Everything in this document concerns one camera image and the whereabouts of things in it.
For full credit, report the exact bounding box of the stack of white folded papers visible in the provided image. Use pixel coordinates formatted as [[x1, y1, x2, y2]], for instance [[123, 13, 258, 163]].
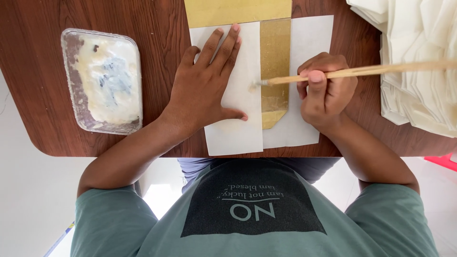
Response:
[[345, 0, 457, 139]]

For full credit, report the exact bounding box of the wooden glue brush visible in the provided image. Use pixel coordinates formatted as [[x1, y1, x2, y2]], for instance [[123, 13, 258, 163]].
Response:
[[252, 59, 457, 88]]

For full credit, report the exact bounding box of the person's left hand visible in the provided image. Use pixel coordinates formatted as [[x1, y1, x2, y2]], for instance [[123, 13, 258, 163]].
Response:
[[162, 23, 249, 136]]

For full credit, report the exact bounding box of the green printed t-shirt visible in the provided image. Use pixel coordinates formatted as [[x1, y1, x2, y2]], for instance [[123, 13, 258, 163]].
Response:
[[70, 158, 440, 257]]

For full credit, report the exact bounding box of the gold paper strip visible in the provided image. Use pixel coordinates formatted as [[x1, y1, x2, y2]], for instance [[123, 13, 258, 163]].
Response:
[[259, 18, 292, 130]]

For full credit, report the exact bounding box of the blue and yellow strip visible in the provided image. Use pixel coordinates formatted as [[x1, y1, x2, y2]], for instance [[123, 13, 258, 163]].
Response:
[[43, 221, 76, 257]]

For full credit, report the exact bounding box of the clear plastic glue container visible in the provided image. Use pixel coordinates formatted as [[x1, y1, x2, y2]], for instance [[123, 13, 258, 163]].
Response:
[[60, 28, 144, 136]]

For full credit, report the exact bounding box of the gold card sheet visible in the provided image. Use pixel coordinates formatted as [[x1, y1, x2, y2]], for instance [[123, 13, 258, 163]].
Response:
[[184, 0, 293, 29]]

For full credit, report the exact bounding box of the person's right hand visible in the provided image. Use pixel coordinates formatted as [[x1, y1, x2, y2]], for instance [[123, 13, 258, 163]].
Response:
[[296, 52, 358, 133]]

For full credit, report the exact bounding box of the red plastic object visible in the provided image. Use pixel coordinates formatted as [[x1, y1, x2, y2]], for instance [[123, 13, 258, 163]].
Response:
[[424, 153, 457, 173]]

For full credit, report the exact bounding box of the white paper sheet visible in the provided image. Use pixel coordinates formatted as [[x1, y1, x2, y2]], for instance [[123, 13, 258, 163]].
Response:
[[189, 22, 264, 157], [262, 15, 335, 150]]

